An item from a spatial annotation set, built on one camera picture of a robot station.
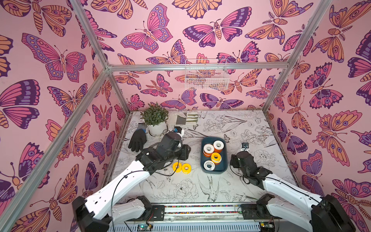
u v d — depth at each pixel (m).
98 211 0.38
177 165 0.90
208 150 0.92
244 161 0.65
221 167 0.88
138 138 1.00
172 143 0.52
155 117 0.90
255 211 0.71
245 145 0.75
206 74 0.95
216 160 0.89
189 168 0.87
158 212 0.73
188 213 0.75
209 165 0.90
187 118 1.16
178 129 0.63
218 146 0.95
